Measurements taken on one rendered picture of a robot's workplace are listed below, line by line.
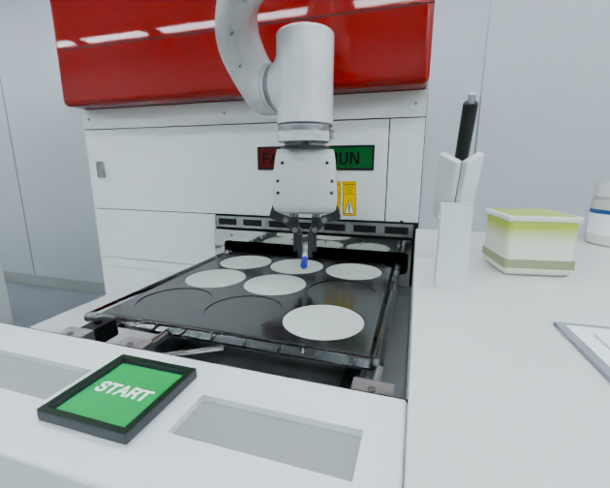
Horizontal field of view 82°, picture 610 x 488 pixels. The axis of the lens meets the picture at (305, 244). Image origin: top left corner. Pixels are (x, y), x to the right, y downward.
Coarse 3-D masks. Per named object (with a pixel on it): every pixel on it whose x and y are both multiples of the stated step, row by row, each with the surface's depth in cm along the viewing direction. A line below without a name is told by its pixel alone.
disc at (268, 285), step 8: (248, 280) 58; (256, 280) 58; (264, 280) 58; (272, 280) 58; (280, 280) 58; (288, 280) 58; (296, 280) 58; (248, 288) 54; (256, 288) 54; (264, 288) 54; (272, 288) 54; (280, 288) 54; (288, 288) 54; (296, 288) 54
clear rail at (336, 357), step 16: (128, 320) 42; (144, 320) 42; (176, 336) 40; (192, 336) 40; (208, 336) 39; (224, 336) 39; (240, 336) 38; (272, 352) 37; (288, 352) 36; (304, 352) 36; (320, 352) 35; (336, 352) 35; (368, 368) 34
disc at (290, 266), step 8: (272, 264) 67; (280, 264) 67; (288, 264) 67; (296, 264) 67; (312, 264) 67; (320, 264) 67; (288, 272) 62; (296, 272) 62; (304, 272) 62; (312, 272) 62
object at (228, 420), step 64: (0, 384) 21; (64, 384) 21; (192, 384) 21; (256, 384) 21; (320, 384) 21; (0, 448) 16; (64, 448) 16; (128, 448) 16; (192, 448) 16; (256, 448) 16; (320, 448) 16; (384, 448) 16
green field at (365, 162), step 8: (336, 152) 70; (344, 152) 70; (352, 152) 69; (360, 152) 69; (368, 152) 68; (336, 160) 70; (344, 160) 70; (352, 160) 69; (360, 160) 69; (368, 160) 68
